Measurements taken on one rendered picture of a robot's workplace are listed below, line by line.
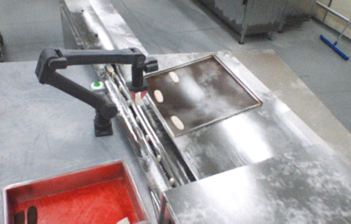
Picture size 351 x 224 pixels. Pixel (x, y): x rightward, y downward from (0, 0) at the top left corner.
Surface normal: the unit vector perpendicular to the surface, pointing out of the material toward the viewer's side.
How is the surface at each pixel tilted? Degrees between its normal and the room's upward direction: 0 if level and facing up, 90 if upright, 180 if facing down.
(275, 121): 10
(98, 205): 0
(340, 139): 0
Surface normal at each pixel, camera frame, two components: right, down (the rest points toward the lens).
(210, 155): -0.06, -0.73
